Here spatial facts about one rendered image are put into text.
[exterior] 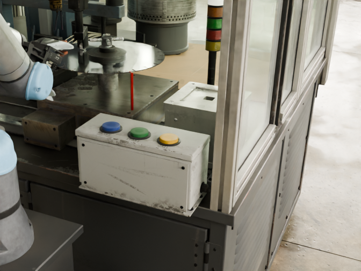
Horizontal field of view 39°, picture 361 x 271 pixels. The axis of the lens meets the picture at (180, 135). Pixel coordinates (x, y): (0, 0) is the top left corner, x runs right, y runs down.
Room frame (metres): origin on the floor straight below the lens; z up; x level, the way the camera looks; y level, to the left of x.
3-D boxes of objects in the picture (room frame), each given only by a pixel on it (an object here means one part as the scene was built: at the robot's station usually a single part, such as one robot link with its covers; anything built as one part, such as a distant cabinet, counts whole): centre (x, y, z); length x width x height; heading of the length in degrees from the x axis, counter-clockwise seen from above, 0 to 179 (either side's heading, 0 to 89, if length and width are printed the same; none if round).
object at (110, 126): (1.04, 0.15, 0.90); 0.04 x 0.04 x 0.02
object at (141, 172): (1.02, 0.08, 0.82); 0.28 x 0.11 x 0.15; 68
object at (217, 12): (1.45, -0.09, 1.08); 0.05 x 0.04 x 0.03; 158
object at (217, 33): (1.45, -0.09, 1.02); 0.05 x 0.04 x 0.03; 158
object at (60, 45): (1.27, 0.30, 1.01); 0.09 x 0.06 x 0.03; 147
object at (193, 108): (1.25, -0.07, 0.82); 0.18 x 0.18 x 0.15; 68
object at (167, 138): (0.98, 0.02, 0.90); 0.04 x 0.04 x 0.02
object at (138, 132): (1.01, 0.09, 0.90); 0.04 x 0.04 x 0.02
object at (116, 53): (1.43, 0.22, 0.96); 0.11 x 0.11 x 0.03
